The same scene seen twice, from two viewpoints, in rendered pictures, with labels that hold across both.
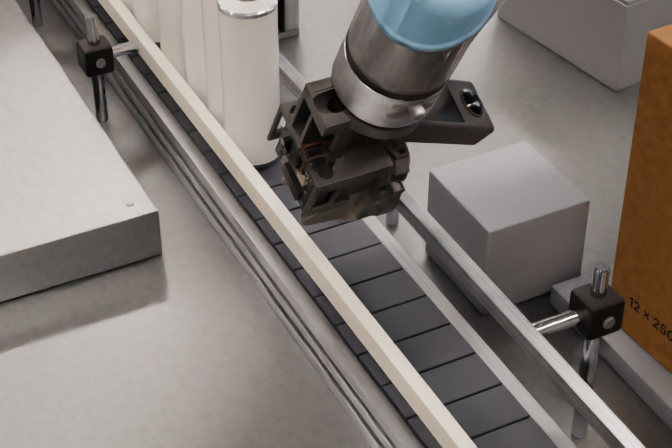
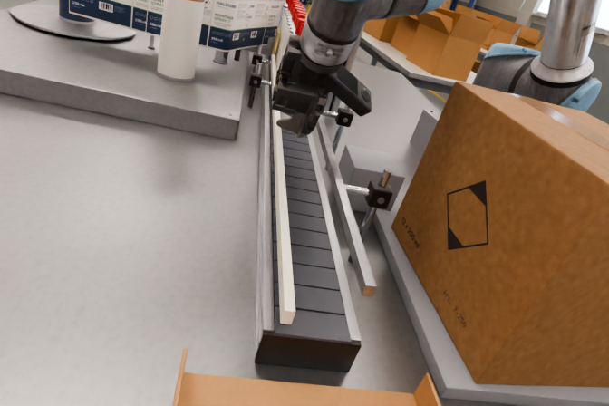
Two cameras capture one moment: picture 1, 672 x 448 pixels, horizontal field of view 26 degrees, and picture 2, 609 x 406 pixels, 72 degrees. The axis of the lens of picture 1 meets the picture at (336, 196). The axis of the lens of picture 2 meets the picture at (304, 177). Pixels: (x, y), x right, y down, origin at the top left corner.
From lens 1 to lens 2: 0.53 m
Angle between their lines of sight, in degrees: 15
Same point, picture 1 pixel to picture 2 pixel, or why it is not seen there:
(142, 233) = (229, 127)
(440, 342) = (309, 195)
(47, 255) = (189, 115)
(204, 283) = (241, 153)
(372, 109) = (309, 44)
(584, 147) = not seen: hidden behind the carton
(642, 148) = (433, 140)
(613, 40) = not seen: hidden behind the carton
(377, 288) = (298, 170)
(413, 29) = not seen: outside the picture
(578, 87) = not seen: hidden behind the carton
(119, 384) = (180, 162)
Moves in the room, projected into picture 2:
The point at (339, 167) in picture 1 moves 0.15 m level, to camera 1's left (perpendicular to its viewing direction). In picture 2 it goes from (293, 86) to (210, 54)
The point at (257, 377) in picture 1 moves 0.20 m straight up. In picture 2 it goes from (234, 183) to (256, 78)
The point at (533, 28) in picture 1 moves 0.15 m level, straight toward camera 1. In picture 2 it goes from (420, 147) to (403, 161)
